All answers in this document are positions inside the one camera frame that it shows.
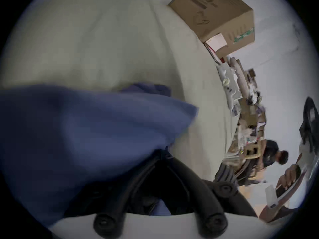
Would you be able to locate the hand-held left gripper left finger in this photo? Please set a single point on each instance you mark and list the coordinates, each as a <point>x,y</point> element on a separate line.
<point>139,183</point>

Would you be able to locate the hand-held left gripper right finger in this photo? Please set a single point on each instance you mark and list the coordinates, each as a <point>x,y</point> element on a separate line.
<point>192,188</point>

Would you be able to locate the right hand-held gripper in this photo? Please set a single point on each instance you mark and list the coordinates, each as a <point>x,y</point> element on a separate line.
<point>307,168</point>

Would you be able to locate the dark blue shirt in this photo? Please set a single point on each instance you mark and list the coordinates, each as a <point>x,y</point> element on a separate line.
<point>87,133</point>

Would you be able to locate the person's right hand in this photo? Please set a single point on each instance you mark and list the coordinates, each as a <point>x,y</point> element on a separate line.
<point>290,175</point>

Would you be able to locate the cluttered table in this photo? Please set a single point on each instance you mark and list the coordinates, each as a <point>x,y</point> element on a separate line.
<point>245,108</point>

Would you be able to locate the bed with pale sheet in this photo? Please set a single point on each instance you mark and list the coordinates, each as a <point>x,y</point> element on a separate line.
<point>99,46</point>

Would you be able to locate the brown cardboard carton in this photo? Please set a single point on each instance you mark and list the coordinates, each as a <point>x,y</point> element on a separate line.
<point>214,11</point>

